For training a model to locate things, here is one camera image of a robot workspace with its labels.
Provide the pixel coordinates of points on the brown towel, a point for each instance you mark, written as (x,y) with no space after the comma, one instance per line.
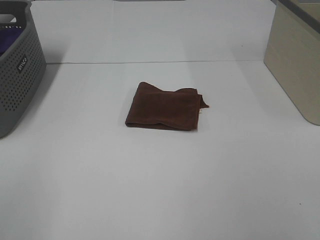
(153,108)

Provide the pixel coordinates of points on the purple cloth in basket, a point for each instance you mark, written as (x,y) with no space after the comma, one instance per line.
(7,37)

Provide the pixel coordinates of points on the beige storage bin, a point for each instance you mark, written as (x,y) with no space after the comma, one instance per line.
(293,54)

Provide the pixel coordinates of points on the grey perforated laundry basket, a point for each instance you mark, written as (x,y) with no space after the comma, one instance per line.
(22,66)

